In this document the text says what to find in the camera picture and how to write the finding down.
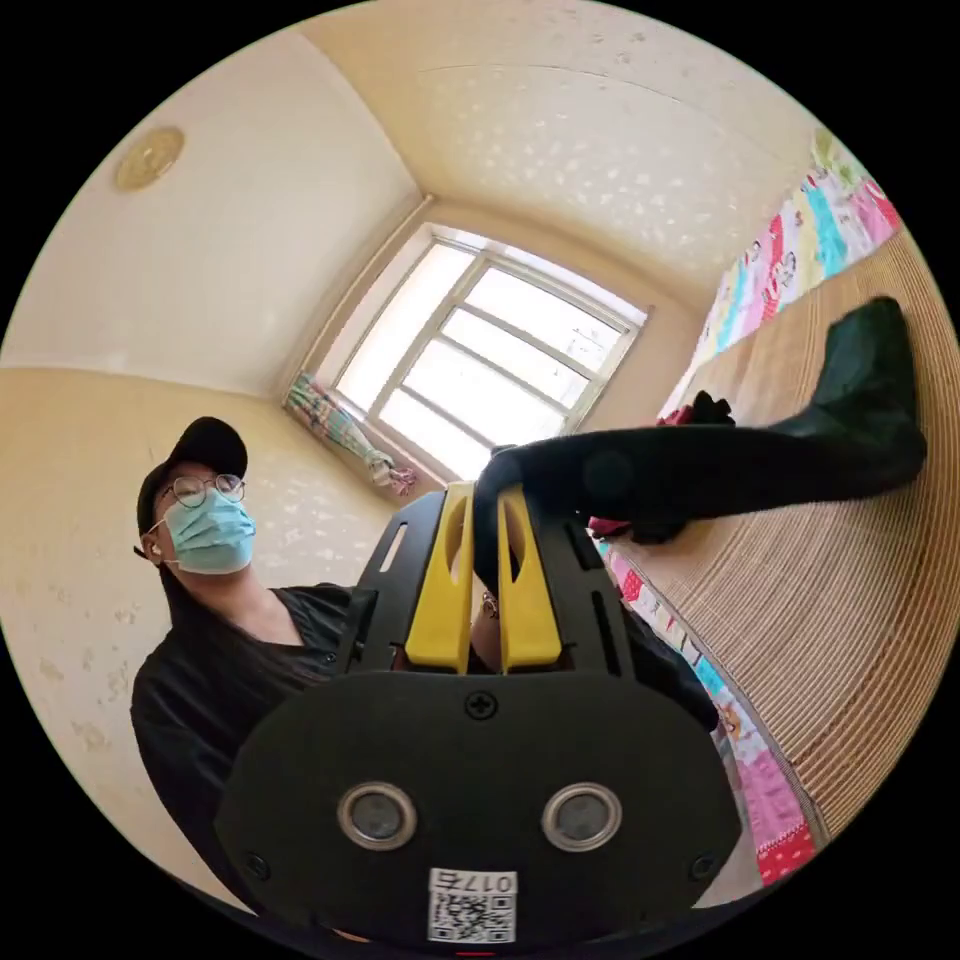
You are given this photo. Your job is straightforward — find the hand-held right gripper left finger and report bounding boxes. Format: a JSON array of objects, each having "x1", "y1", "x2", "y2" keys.
[{"x1": 404, "y1": 482, "x2": 476, "y2": 674}]

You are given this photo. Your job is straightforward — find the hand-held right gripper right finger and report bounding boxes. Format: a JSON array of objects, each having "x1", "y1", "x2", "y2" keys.
[{"x1": 497, "y1": 483, "x2": 562, "y2": 674}]

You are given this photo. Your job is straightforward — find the black pants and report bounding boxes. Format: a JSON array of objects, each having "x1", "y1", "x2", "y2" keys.
[{"x1": 472, "y1": 296, "x2": 928, "y2": 601}]

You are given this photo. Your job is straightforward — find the patterned curtain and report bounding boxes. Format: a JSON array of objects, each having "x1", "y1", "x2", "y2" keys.
[{"x1": 284, "y1": 373, "x2": 416, "y2": 498}]

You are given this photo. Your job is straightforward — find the person's body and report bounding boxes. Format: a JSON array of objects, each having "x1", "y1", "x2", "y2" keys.
[{"x1": 129, "y1": 416, "x2": 721, "y2": 913}]

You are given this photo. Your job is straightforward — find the window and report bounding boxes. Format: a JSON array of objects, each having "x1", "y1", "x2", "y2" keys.
[{"x1": 314, "y1": 224, "x2": 650, "y2": 481}]

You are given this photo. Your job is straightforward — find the pile of clothes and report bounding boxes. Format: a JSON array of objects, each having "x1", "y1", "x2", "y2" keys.
[{"x1": 587, "y1": 389, "x2": 736, "y2": 545}]

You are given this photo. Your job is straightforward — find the bed with woven mat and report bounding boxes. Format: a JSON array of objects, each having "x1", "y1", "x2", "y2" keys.
[{"x1": 603, "y1": 127, "x2": 960, "y2": 890}]

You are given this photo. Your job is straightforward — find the round ceiling lamp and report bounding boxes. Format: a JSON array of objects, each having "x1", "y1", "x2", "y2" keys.
[{"x1": 113, "y1": 125, "x2": 187, "y2": 193}]

